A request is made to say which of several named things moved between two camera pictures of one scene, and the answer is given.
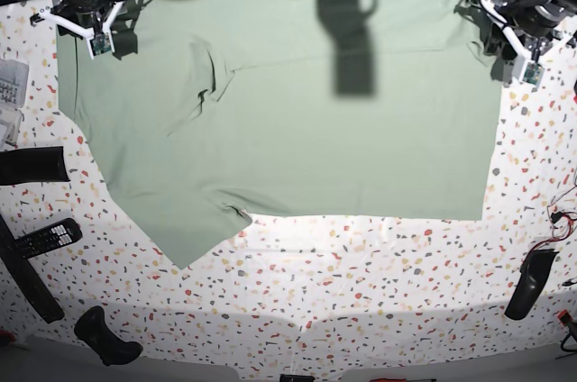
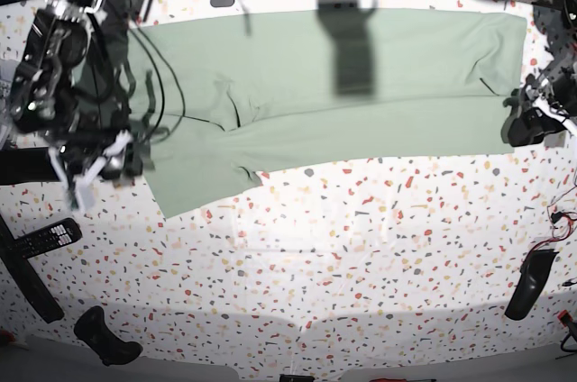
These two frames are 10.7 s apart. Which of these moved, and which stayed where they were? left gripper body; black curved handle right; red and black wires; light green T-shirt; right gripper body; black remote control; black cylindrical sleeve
Moved: right gripper body; light green T-shirt; left gripper body
Stayed: red and black wires; black cylindrical sleeve; black curved handle right; black remote control
